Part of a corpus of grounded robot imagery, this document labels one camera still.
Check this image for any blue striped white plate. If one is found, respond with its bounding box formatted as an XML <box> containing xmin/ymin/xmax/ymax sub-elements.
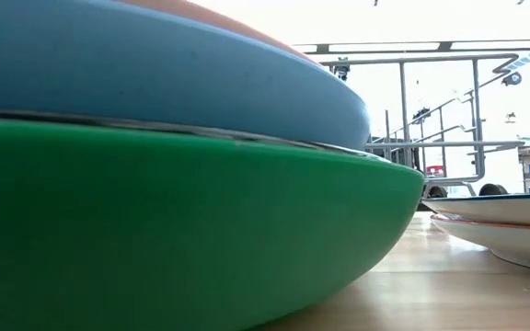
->
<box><xmin>421</xmin><ymin>191</ymin><xmax>530</xmax><ymax>230</ymax></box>

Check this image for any white plate red rim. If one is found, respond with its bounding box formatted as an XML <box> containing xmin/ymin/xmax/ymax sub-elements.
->
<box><xmin>430</xmin><ymin>212</ymin><xmax>530</xmax><ymax>276</ymax></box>

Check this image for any green plate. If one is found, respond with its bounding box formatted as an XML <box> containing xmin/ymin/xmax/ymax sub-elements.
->
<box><xmin>0</xmin><ymin>115</ymin><xmax>426</xmax><ymax>331</ymax></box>

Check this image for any pink plate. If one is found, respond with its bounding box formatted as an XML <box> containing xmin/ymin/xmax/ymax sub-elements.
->
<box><xmin>112</xmin><ymin>0</ymin><xmax>317</xmax><ymax>64</ymax></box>

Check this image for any round dark ceiling lamp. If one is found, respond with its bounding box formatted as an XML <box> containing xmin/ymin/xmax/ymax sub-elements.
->
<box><xmin>501</xmin><ymin>71</ymin><xmax>523</xmax><ymax>87</ymax></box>

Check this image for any blue dashed ceiling strip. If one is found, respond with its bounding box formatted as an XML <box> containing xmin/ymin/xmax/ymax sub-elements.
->
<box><xmin>506</xmin><ymin>49</ymin><xmax>530</xmax><ymax>74</ymax></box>

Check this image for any dark hanging camera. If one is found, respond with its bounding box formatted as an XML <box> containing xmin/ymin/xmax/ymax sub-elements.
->
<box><xmin>332</xmin><ymin>56</ymin><xmax>351</xmax><ymax>83</ymax></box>

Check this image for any dark ceiling rail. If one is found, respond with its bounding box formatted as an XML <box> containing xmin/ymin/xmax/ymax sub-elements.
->
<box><xmin>292</xmin><ymin>39</ymin><xmax>530</xmax><ymax>56</ymax></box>

